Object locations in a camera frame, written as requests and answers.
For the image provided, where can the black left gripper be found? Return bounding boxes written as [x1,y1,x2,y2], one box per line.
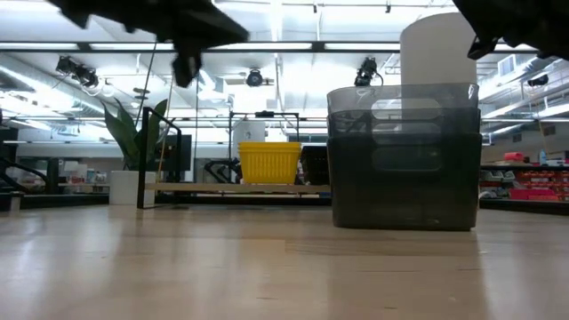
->
[47,0,250,89]

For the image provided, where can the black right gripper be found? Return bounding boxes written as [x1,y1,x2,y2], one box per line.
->
[452,0,569,61]

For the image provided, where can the yellow slotted plastic basket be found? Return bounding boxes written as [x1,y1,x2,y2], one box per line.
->
[237,140,303,186]

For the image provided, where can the translucent grey plastic bin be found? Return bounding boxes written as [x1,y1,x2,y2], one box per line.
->
[326,108,483,137]
[327,131,484,232]
[325,83,481,112]

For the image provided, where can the black slotted plastic basket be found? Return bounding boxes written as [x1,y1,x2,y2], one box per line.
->
[301,145,332,186]

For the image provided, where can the white shade wooden base lamp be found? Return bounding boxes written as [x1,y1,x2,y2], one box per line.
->
[399,12,479,86]

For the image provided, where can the green leafy plant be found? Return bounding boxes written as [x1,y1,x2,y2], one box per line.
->
[101,98,171,172]

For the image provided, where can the black ceiling track lights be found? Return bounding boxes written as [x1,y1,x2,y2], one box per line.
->
[54,55,100,90]

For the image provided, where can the white plant pot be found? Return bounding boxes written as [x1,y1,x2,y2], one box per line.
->
[108,170,157,207]

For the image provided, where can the long thin black cable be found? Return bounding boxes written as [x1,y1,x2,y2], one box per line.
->
[134,42,159,134]

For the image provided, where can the black ceiling camera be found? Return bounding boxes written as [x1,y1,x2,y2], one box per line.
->
[354,56,385,88]

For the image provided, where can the black aluminium frame rails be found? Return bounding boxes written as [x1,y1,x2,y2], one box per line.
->
[0,127,60,212]

